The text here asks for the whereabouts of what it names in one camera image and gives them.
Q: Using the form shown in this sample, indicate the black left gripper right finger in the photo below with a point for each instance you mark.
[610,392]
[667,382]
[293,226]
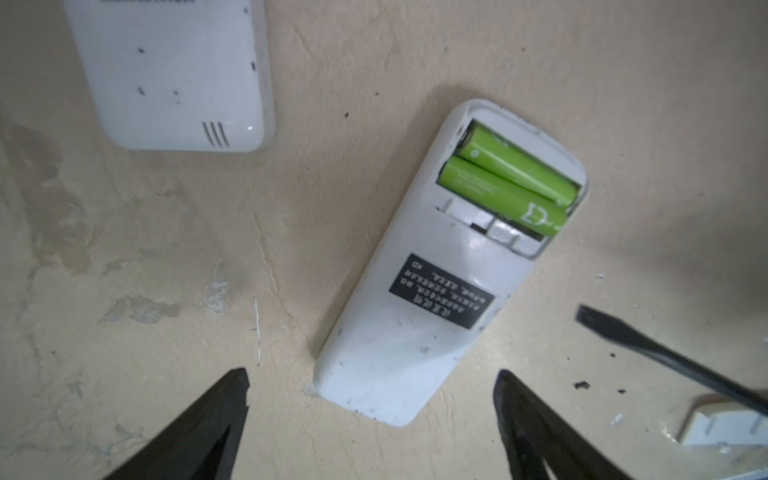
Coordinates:
[538,443]

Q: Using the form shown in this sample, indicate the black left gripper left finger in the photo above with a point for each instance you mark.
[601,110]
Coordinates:
[202,442]

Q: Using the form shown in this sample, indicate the pink handled screwdriver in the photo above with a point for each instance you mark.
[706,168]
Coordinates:
[620,333]

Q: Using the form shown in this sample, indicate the red and white remote control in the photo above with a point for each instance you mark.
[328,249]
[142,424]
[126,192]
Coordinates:
[442,271]

